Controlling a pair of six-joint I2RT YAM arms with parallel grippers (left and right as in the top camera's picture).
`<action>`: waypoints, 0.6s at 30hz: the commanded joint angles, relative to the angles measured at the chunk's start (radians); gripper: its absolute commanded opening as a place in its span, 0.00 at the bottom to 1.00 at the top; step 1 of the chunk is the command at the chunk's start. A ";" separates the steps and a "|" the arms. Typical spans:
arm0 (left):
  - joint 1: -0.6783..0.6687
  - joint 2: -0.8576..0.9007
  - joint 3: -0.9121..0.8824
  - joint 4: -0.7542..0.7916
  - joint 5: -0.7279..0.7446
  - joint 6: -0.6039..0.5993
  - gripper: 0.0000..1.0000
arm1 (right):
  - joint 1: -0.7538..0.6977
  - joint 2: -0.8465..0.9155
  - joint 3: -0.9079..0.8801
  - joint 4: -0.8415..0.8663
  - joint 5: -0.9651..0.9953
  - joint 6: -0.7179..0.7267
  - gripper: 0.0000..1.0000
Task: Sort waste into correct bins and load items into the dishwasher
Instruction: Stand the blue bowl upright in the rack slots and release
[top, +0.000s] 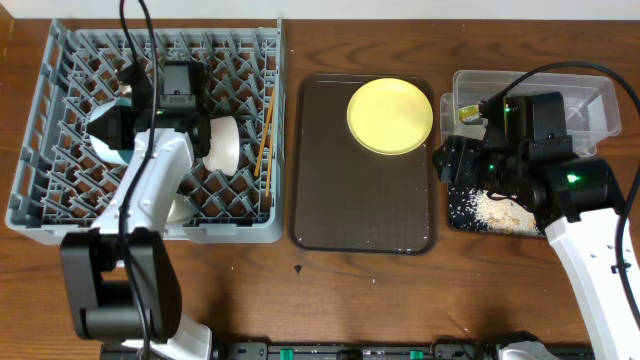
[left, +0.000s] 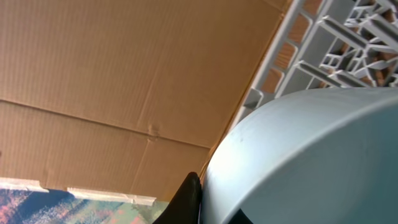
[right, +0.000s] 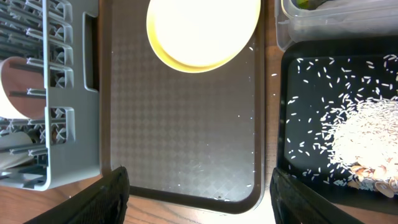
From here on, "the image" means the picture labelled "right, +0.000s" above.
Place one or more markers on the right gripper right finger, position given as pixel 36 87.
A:
pixel 294 202

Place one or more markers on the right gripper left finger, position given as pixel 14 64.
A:
pixel 103 202

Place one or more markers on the small white cup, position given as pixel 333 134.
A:
pixel 20 149

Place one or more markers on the white bowl with food scraps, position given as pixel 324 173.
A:
pixel 18 76

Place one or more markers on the yellow round plate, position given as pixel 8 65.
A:
pixel 195 36

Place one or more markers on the spilled rice food waste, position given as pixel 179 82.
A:
pixel 366 143

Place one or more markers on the black waste tray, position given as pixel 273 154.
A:
pixel 320 82

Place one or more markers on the grey plastic dishwasher rack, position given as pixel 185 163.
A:
pixel 57 37

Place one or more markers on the clear plastic waste bin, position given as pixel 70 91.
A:
pixel 334 20

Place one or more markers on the dark brown serving tray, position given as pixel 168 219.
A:
pixel 195 140

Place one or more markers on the green yellow wrapper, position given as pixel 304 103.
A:
pixel 308 4

